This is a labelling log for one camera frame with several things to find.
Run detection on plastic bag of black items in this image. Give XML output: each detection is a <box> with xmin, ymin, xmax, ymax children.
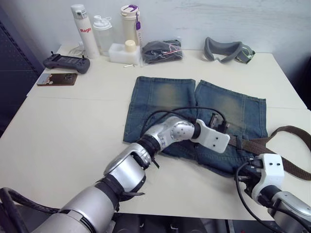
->
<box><xmin>141</xmin><ymin>38</ymin><xmax>185</xmax><ymax>66</ymax></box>

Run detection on thin white cable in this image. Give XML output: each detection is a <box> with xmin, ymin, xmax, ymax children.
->
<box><xmin>68</xmin><ymin>41</ymin><xmax>86</xmax><ymax>56</ymax></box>

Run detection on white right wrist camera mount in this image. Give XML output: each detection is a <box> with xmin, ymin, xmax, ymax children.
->
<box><xmin>251</xmin><ymin>153</ymin><xmax>285</xmax><ymax>199</ymax></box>

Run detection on purple strap tag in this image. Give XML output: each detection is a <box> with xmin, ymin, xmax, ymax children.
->
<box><xmin>135</xmin><ymin>9</ymin><xmax>143</xmax><ymax>46</ymax></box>

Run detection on brown braided belt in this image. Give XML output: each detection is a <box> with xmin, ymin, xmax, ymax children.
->
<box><xmin>227</xmin><ymin>125</ymin><xmax>311</xmax><ymax>181</ymax></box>

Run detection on brown flat phone case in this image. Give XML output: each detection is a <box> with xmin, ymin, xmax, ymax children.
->
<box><xmin>36</xmin><ymin>72</ymin><xmax>78</xmax><ymax>87</ymax></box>

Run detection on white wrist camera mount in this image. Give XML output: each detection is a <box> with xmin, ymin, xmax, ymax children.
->
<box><xmin>190</xmin><ymin>118</ymin><xmax>231</xmax><ymax>154</ymax></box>
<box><xmin>251</xmin><ymin>153</ymin><xmax>285</xmax><ymax>199</ymax></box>

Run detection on blue denim shorts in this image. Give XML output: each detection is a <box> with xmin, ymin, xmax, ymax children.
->
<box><xmin>122</xmin><ymin>76</ymin><xmax>269</xmax><ymax>177</ymax></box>

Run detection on white Raglo bottle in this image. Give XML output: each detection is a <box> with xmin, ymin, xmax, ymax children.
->
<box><xmin>70</xmin><ymin>4</ymin><xmax>101</xmax><ymax>59</ymax></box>

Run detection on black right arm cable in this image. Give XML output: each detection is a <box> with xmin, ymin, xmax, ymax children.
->
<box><xmin>234</xmin><ymin>162</ymin><xmax>311</xmax><ymax>231</ymax></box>

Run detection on cream round cap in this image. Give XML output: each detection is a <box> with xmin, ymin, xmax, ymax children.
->
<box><xmin>124</xmin><ymin>39</ymin><xmax>137</xmax><ymax>52</ymax></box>

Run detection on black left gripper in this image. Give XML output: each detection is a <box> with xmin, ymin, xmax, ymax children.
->
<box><xmin>209</xmin><ymin>113</ymin><xmax>231</xmax><ymax>133</ymax></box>

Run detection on cream tumbler with purple lid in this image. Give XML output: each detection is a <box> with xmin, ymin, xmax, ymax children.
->
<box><xmin>120</xmin><ymin>4</ymin><xmax>143</xmax><ymax>47</ymax></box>

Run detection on white foam block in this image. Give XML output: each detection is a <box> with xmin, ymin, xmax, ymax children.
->
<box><xmin>108</xmin><ymin>43</ymin><xmax>141</xmax><ymax>66</ymax></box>

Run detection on dark blue metal cabinet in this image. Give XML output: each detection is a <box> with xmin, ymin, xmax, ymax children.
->
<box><xmin>0</xmin><ymin>6</ymin><xmax>46</xmax><ymax>138</ymax></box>

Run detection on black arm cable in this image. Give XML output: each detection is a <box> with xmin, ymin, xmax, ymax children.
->
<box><xmin>141</xmin><ymin>107</ymin><xmax>226</xmax><ymax>136</ymax></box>
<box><xmin>234</xmin><ymin>162</ymin><xmax>311</xmax><ymax>231</ymax></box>

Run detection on thick black sleeved cable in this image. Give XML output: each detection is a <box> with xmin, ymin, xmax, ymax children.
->
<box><xmin>0</xmin><ymin>186</ymin><xmax>60</xmax><ymax>233</ymax></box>

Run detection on grey handheld controller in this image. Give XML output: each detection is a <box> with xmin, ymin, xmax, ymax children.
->
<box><xmin>42</xmin><ymin>51</ymin><xmax>91</xmax><ymax>75</ymax></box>

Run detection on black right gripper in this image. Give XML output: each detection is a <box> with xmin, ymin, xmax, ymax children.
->
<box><xmin>239</xmin><ymin>156</ymin><xmax>263</xmax><ymax>195</ymax></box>

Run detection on grey padded goggles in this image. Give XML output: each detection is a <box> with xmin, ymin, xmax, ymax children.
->
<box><xmin>202</xmin><ymin>36</ymin><xmax>256</xmax><ymax>65</ymax></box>

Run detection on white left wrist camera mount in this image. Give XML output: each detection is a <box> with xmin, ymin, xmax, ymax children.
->
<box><xmin>190</xmin><ymin>118</ymin><xmax>231</xmax><ymax>154</ymax></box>

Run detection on clear plastic shaker bottle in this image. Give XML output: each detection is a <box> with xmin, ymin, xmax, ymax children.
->
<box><xmin>92</xmin><ymin>15</ymin><xmax>115</xmax><ymax>57</ymax></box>

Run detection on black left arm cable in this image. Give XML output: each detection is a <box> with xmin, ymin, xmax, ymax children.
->
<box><xmin>141</xmin><ymin>107</ymin><xmax>226</xmax><ymax>136</ymax></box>

